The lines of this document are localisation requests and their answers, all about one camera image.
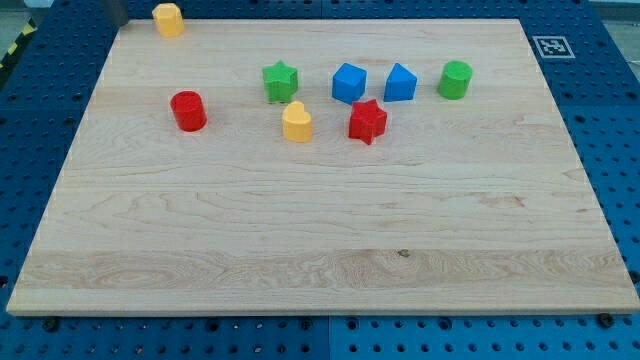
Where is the yellow hexagon block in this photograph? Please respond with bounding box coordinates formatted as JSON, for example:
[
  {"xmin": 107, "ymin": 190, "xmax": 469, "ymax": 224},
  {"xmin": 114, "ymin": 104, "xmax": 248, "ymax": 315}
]
[{"xmin": 152, "ymin": 3, "xmax": 185, "ymax": 38}]

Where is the red star block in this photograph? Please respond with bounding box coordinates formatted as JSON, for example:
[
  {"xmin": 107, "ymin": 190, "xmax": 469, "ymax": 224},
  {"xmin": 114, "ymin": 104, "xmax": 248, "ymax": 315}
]
[{"xmin": 348, "ymin": 99, "xmax": 388, "ymax": 145}]

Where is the green star block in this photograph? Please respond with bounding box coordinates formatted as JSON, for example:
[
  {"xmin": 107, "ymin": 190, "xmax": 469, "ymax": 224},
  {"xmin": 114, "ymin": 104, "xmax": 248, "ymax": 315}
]
[{"xmin": 262, "ymin": 60, "xmax": 298, "ymax": 103}]

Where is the wooden board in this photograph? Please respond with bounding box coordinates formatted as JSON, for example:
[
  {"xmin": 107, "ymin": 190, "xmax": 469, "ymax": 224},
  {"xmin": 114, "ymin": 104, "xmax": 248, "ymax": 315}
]
[{"xmin": 7, "ymin": 19, "xmax": 639, "ymax": 317}]

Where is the yellow heart block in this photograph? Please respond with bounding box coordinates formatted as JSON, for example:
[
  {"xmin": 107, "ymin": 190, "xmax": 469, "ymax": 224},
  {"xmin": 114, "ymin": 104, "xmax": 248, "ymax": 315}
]
[{"xmin": 282, "ymin": 101, "xmax": 313, "ymax": 143}]

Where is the blue cube block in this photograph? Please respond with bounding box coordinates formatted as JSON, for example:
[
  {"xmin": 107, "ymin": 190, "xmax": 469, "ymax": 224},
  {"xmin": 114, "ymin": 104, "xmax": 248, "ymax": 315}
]
[{"xmin": 331, "ymin": 63, "xmax": 367, "ymax": 105}]

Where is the blue triangle block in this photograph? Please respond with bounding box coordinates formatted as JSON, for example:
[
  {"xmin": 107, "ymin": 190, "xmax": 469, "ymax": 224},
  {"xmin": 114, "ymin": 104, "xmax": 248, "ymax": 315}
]
[{"xmin": 383, "ymin": 63, "xmax": 418, "ymax": 102}]

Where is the red cylinder block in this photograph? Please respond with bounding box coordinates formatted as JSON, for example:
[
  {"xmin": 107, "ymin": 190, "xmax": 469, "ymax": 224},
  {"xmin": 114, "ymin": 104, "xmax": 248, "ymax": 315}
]
[{"xmin": 170, "ymin": 90, "xmax": 207, "ymax": 132}]

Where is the green cylinder block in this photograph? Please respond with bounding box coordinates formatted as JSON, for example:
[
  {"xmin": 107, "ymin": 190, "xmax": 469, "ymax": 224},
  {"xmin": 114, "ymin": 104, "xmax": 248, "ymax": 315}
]
[{"xmin": 437, "ymin": 60, "xmax": 473, "ymax": 100}]

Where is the grey robot pusher tool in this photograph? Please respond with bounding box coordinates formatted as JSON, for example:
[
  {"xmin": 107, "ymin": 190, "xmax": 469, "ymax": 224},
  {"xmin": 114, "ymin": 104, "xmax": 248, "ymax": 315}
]
[{"xmin": 99, "ymin": 0, "xmax": 129, "ymax": 28}]

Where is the white fiducial marker tag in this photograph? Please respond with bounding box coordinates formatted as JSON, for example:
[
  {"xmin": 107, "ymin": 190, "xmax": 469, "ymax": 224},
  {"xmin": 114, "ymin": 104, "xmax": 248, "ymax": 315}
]
[{"xmin": 532, "ymin": 35, "xmax": 575, "ymax": 59}]

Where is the black bolt left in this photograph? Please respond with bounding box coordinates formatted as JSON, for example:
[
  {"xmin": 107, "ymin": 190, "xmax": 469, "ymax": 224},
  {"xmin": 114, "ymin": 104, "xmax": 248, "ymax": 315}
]
[{"xmin": 41, "ymin": 317, "xmax": 60, "ymax": 333}]

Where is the black bolt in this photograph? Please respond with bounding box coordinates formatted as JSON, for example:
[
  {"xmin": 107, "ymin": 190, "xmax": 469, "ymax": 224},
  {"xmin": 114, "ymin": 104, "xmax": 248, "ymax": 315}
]
[
  {"xmin": 41, "ymin": 317, "xmax": 60, "ymax": 333},
  {"xmin": 596, "ymin": 313, "xmax": 616, "ymax": 329}
]

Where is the black bolt right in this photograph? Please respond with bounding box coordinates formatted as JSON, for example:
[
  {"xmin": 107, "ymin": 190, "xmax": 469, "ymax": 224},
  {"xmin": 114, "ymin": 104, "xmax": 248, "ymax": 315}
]
[{"xmin": 596, "ymin": 313, "xmax": 616, "ymax": 329}]

